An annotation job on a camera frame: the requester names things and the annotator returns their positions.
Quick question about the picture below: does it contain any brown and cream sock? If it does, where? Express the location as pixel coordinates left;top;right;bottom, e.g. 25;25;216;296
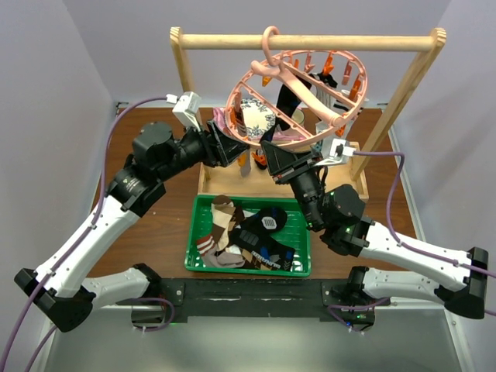
211;195;245;252

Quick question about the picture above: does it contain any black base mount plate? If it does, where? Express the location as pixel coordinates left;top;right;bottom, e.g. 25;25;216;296
115;276;391;324

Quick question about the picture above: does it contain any pink round clip hanger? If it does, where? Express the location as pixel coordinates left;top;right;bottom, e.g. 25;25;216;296
225;26;368;148

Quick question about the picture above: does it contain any black sock with blue logo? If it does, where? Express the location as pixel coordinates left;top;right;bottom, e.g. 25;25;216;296
229;207;295;271

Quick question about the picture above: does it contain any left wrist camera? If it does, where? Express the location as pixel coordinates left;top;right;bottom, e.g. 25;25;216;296
166;91;201;131

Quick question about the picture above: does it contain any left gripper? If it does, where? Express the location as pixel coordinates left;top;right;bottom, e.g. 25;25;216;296
157;118;250;181

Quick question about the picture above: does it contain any green plastic tray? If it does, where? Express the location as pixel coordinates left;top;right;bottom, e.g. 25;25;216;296
184;195;311;277

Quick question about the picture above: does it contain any orange clothespin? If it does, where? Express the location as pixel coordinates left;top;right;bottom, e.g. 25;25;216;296
251;152;267;171

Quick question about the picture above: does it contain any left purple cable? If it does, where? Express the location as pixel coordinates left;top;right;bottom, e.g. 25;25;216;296
0;94;171;372

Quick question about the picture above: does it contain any wooden hanging rack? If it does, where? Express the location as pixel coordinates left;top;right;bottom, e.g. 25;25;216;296
170;27;447;201

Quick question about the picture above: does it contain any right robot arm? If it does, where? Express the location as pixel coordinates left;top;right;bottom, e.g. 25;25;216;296
261;139;495;319

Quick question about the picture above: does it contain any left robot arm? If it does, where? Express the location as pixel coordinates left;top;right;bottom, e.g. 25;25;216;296
15;122;249;332

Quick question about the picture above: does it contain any floral ceramic plate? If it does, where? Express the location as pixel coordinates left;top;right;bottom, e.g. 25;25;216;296
240;98;275;140

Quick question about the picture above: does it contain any grey sock with red stripes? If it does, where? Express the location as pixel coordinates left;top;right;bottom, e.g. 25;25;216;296
238;159;251;177
195;234;245;268

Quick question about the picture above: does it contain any pink cloth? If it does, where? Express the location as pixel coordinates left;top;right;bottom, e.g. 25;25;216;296
213;108;304;142

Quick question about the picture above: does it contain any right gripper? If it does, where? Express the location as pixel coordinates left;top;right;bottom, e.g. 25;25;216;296
260;141;324;229

